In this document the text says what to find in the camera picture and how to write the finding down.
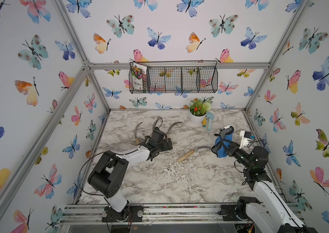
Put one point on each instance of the white pot with plant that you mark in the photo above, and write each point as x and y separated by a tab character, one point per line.
198	109

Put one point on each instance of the seed packet in basket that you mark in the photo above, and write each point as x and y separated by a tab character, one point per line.
139	76

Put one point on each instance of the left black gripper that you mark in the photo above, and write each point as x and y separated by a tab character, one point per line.
165	147

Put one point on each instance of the black wire wall basket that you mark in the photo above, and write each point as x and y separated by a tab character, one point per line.
179	77

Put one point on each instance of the blue grey rag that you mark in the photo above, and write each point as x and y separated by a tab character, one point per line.
223	141

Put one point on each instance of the aluminium front rail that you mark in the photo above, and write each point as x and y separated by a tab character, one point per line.
161	213

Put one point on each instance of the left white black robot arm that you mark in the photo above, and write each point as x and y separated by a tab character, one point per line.
109	172

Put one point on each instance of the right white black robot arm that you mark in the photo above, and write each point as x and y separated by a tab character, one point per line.
267	209

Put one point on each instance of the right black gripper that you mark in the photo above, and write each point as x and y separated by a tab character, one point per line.
234	150

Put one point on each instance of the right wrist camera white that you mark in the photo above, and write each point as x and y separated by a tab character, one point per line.
247	139

